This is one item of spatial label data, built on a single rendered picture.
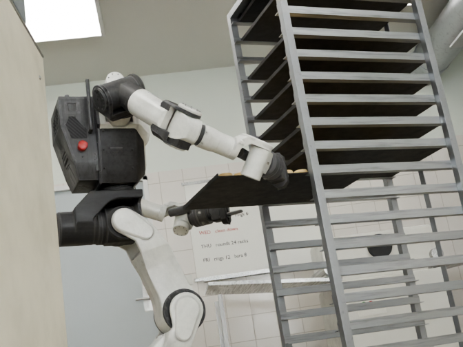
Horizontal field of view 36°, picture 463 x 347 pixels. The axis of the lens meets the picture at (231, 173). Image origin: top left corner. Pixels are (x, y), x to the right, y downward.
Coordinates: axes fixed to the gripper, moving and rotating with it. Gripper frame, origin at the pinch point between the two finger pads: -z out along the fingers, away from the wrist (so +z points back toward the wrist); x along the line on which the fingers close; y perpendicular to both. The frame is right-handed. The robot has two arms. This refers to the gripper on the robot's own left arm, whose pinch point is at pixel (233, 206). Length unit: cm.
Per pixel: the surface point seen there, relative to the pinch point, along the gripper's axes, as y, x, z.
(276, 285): 5.0, -33.2, -10.1
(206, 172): 284, 107, 128
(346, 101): -11, 25, -54
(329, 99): -16, 26, -49
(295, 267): 11.3, -27.1, -17.1
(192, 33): 223, 203, 96
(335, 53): -11, 45, -54
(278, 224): 8.5, -9.3, -14.2
